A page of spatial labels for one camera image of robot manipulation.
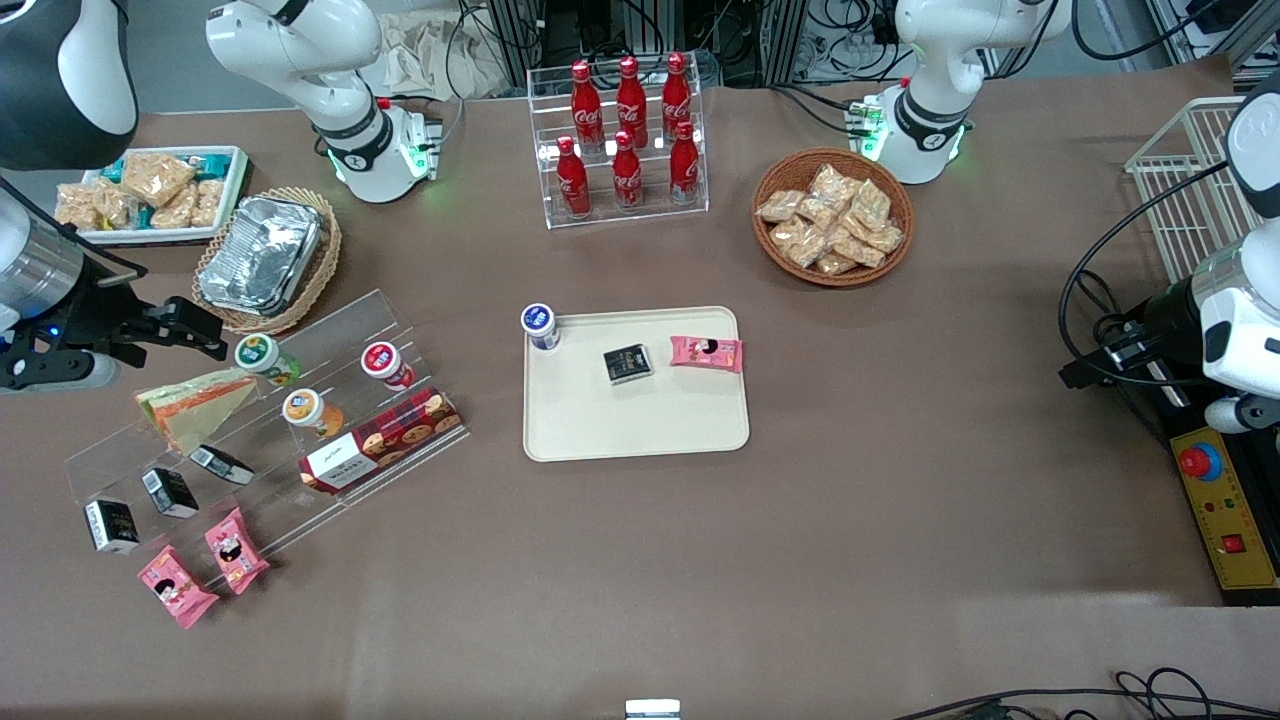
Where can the stacked foil containers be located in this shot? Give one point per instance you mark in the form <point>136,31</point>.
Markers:
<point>260,255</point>

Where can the round brown wicker basket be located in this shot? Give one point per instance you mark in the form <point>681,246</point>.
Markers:
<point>790,175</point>

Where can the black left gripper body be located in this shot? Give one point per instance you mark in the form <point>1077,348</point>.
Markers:
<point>1166,318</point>

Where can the blue lid yogurt cup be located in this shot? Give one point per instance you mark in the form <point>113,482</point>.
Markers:
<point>539,322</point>

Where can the small black box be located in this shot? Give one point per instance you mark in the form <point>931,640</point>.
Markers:
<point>170,492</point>
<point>222,464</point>
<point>111,526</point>
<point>628,364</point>

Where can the red cola bottle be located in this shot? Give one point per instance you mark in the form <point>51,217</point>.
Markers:
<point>631,95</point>
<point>685,170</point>
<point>627,178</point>
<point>573,185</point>
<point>676,92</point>
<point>586,100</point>

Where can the beige plastic tray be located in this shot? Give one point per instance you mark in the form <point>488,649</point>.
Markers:
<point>640,420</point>

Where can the clear acrylic bottle rack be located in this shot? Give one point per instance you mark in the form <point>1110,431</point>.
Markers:
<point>650,205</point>

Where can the small white device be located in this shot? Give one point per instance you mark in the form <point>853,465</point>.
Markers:
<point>653,709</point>

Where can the beige crumpled cloth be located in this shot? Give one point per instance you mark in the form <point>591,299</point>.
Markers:
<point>430,55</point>

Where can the teal snack packet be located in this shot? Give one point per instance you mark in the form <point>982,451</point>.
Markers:
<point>211,163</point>
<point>111,168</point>

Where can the yellow emergency stop box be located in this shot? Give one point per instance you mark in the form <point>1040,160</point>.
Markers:
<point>1225,510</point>

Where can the clear acrylic stepped shelf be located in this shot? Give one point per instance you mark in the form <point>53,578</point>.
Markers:
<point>350,320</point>

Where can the clear-wrapped rice cracker packet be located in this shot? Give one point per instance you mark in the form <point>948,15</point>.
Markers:
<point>820,212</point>
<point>857,247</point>
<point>835,183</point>
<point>778,206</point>
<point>175,210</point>
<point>800,242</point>
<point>886,238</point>
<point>207,200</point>
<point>75,205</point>
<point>158,175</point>
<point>113,205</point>
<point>870,203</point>

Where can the triangle sandwich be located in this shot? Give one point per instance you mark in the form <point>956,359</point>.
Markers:
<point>190,410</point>

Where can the oval tan wicker basket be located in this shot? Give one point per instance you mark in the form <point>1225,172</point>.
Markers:
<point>325,260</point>

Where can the red lid cup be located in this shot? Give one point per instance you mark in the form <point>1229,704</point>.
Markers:
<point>381,358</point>

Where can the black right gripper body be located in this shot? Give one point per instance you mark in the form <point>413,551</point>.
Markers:
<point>103,312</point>

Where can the orange lid cup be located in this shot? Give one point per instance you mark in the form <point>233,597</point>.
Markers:
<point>302,407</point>

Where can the red cookie box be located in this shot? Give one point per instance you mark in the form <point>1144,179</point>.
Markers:
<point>400,435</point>

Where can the white rectangular plastic bin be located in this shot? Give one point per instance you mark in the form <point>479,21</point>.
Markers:
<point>235,185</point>

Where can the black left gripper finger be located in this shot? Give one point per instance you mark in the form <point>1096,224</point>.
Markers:
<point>1080,374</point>

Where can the pink snack packet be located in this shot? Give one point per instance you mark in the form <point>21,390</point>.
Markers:
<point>237,550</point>
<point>706,352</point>
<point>175,588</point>

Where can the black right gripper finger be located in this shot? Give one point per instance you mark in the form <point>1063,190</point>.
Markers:
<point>190,315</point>
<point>185,345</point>

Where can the green lid cup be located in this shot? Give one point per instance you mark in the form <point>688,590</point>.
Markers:
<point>257,352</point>

